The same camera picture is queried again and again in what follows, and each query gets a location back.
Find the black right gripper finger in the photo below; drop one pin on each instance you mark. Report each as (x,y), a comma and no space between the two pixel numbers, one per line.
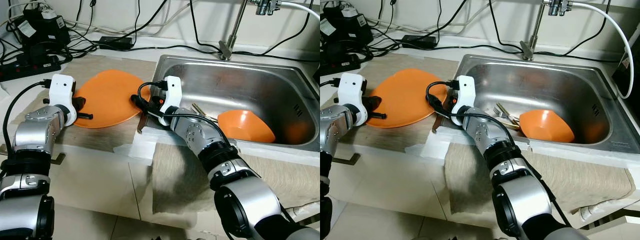
(142,122)
(437,122)

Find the orange plastic plate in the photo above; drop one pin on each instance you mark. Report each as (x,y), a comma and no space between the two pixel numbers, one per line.
(405,100)
(110,100)

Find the wooden chopstick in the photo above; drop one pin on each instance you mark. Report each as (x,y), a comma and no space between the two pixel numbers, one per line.
(507,120)
(202,114)
(505,114)

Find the orange plastic bowl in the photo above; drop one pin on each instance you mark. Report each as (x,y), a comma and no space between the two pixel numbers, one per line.
(247,127)
(547,127)

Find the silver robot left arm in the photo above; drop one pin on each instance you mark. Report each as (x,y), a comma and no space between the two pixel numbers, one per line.
(332,130)
(30,150)

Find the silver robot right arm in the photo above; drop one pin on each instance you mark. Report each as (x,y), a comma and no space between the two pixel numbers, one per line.
(510,165)
(225,165)

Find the cream kitchen cabinet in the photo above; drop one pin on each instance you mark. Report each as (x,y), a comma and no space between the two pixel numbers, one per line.
(100,185)
(400,190)

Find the beige counter mat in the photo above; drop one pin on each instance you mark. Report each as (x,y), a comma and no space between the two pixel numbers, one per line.
(400,137)
(100,135)

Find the black power strip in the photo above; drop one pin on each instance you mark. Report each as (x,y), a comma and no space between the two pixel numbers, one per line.
(340,65)
(30,67)

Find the beige towel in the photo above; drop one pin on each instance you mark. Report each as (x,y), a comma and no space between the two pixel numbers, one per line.
(175,180)
(475,180)

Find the flat black power brick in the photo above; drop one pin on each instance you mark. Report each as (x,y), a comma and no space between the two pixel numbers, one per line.
(419,41)
(116,42)

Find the black boxy charger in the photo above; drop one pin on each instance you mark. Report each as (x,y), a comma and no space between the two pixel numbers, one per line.
(350,25)
(42,27)

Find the metal faucet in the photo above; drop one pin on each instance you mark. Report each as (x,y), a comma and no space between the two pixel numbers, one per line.
(527,47)
(227,47)

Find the stainless steel sink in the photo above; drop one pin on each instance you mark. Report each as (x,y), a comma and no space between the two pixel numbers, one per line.
(250,85)
(550,85)

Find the open white drawer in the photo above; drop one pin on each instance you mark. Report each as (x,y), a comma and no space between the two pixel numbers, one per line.
(302,212)
(610,212)

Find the black countertop appliance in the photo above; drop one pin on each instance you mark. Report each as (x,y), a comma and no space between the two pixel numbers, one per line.
(630,70)

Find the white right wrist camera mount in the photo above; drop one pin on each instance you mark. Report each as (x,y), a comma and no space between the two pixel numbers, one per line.
(171,92)
(465,92)

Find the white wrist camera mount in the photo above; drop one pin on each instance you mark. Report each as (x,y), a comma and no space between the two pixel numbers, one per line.
(171,92)
(465,92)
(351,95)
(62,95)

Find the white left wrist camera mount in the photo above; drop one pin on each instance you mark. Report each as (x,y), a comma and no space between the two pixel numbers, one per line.
(351,95)
(62,95)

